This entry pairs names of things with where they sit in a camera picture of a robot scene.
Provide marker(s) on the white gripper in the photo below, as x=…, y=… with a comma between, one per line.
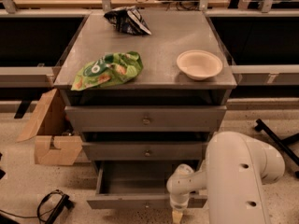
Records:
x=179, y=202

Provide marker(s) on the grey bottom drawer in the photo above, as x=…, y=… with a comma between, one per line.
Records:
x=134, y=184

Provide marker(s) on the grey drawer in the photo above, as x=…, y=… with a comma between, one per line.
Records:
x=134, y=184
x=141, y=151
x=146, y=118

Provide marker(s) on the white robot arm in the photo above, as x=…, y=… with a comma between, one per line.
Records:
x=237, y=167

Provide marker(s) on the grey middle drawer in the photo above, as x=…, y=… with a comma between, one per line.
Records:
x=141, y=151

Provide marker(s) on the grey drawer cabinet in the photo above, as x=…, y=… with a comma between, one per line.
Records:
x=160, y=82

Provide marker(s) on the grey top drawer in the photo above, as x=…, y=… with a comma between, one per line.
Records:
x=146, y=118

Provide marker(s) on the black stand leg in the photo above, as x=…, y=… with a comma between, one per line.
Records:
x=283, y=144

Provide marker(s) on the brown cardboard box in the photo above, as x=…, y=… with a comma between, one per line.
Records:
x=54, y=142

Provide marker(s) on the white paper bowl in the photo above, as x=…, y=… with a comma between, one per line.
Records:
x=199, y=64

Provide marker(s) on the green chip bag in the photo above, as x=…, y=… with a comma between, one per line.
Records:
x=110, y=70

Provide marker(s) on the black crumpled snack bag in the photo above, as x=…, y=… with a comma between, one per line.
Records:
x=128, y=20

